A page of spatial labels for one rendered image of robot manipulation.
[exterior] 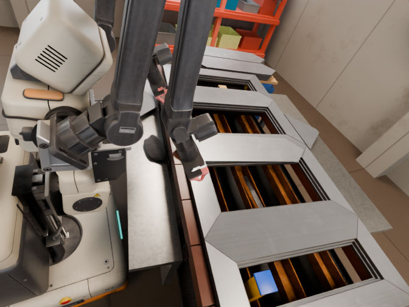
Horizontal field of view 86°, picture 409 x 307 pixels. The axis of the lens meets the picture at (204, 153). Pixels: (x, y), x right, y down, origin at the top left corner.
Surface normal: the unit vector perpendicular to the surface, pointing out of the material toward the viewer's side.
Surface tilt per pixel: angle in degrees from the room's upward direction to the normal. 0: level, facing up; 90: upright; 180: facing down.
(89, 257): 0
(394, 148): 90
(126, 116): 90
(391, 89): 90
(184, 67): 90
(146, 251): 0
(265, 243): 0
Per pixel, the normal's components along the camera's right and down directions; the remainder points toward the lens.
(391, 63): -0.90, 0.12
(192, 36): 0.32, 0.74
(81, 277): 0.25, -0.67
